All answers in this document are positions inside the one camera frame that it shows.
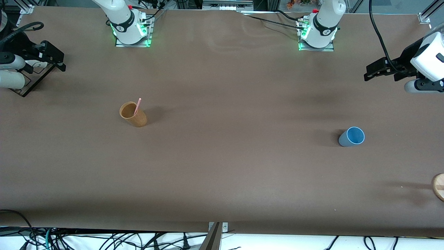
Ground aluminium frame corner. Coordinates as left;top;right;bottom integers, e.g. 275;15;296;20
19;0;36;14
418;0;444;24

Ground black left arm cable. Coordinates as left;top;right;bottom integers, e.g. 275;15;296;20
369;0;400;70

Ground grey power strip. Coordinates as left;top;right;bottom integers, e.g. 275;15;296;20
202;0;254;11

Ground black cable bundle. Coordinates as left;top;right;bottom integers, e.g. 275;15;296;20
138;0;168;22

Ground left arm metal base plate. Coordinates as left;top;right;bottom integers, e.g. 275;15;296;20
298;20;335;52

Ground black cable on table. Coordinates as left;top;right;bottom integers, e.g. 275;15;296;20
239;10;306;30

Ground round wooden disc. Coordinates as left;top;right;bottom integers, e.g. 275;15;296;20
432;173;444;202

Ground brown bamboo cup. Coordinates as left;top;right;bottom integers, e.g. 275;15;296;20
119;101;148;127

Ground blue cup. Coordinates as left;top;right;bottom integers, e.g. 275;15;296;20
339;127;365;147

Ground grey frame beam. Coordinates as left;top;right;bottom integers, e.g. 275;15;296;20
198;222;223;250

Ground grey-white cup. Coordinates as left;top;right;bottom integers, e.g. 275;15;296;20
0;70;26;89

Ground black looping cable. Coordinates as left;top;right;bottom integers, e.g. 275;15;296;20
0;209;39;250

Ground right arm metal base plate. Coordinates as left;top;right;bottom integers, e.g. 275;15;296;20
115;16;152;48

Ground black cup rack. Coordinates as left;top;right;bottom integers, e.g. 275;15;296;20
10;60;57;98

